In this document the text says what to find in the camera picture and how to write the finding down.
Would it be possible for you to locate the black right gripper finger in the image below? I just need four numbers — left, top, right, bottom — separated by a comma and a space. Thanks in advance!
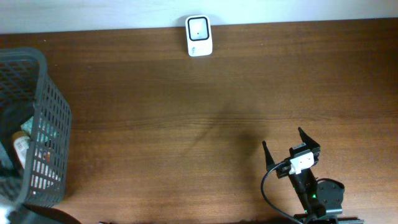
262, 141, 275, 170
298, 127, 320, 149

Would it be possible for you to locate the pale green tissue packet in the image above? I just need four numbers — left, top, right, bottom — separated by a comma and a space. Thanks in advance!
21, 117, 57, 143

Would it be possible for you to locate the white tube with tan cap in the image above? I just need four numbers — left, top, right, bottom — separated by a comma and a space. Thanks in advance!
12, 131, 30, 169

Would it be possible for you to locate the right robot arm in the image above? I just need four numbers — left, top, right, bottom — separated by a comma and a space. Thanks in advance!
260, 128, 364, 224

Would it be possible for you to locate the white barcode scanner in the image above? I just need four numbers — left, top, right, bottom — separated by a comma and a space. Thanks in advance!
185, 15, 213, 57

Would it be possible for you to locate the grey plastic mesh basket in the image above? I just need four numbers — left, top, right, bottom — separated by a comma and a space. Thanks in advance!
1, 47, 72, 207

